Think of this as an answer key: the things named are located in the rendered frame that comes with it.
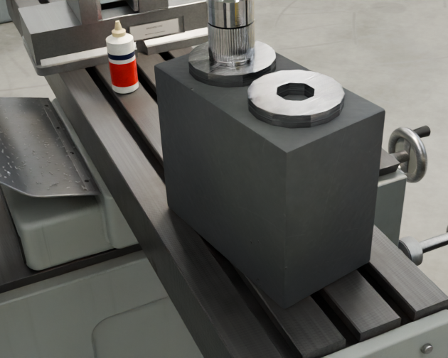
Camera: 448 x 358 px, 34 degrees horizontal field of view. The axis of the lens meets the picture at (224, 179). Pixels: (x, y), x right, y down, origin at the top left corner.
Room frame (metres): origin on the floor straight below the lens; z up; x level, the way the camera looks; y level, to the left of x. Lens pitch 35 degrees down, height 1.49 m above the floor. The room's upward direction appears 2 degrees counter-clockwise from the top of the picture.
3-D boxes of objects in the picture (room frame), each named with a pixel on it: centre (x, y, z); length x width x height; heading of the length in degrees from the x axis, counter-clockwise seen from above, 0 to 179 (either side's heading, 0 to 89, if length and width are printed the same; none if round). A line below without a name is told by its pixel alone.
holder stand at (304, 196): (0.65, -0.04, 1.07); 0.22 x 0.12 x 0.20; 34
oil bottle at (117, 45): (1.01, 0.15, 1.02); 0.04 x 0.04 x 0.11
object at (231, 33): (0.69, -0.01, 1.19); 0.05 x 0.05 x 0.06
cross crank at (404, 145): (1.23, -0.34, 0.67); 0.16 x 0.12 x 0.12; 113
